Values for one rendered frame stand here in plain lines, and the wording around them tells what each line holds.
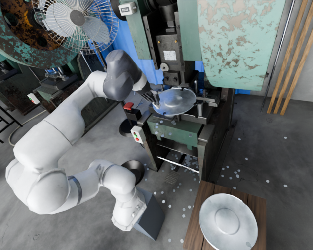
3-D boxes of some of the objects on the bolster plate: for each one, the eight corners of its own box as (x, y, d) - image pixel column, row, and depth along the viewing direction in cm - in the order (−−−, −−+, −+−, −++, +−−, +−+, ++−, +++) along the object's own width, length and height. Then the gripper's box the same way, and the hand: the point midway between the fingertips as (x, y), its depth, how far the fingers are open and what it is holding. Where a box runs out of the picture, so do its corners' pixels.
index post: (201, 116, 102) (201, 104, 95) (196, 115, 103) (196, 103, 97) (203, 113, 103) (202, 101, 97) (198, 112, 105) (197, 100, 98)
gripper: (124, 89, 75) (147, 110, 95) (147, 92, 68) (167, 114, 89) (130, 75, 76) (152, 99, 97) (154, 77, 70) (171, 102, 90)
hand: (156, 103), depth 90 cm, fingers closed
